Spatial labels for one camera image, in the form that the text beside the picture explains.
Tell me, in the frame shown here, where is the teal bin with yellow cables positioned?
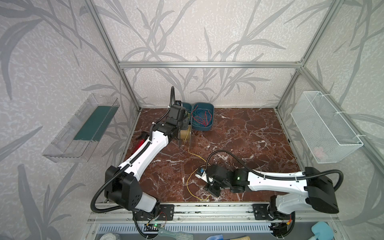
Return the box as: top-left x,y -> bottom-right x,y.
182,102 -> 192,120

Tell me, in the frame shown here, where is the teal bin with red cables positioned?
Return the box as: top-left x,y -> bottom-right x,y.
191,102 -> 215,132

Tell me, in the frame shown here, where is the long yellow cable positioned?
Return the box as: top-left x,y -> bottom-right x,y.
183,127 -> 211,202

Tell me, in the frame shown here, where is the dark grey foam spool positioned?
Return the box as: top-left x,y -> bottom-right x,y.
178,125 -> 192,147

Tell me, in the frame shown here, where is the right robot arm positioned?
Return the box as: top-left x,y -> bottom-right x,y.
196,150 -> 344,220

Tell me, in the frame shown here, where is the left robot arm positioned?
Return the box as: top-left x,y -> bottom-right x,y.
90,87 -> 188,219

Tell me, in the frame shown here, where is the red spray bottle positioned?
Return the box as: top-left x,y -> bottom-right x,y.
135,137 -> 147,151

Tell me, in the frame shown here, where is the green circuit board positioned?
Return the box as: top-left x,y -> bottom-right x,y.
144,222 -> 166,232

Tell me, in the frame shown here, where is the light blue plastic object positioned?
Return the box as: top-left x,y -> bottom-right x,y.
309,222 -> 334,240

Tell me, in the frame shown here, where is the red blue cable bundle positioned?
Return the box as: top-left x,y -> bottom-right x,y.
191,106 -> 213,127

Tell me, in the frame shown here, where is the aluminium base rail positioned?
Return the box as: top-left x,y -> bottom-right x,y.
86,201 -> 340,223

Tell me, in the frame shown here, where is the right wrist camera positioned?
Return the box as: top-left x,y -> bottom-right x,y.
195,168 -> 214,184

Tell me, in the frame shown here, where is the teal handled tool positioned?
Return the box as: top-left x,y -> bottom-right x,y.
158,228 -> 194,240

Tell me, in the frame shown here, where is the white wire mesh basket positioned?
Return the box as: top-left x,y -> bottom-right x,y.
291,91 -> 364,164

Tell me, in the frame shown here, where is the clear plastic wall shelf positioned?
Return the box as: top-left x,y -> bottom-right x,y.
42,94 -> 120,163

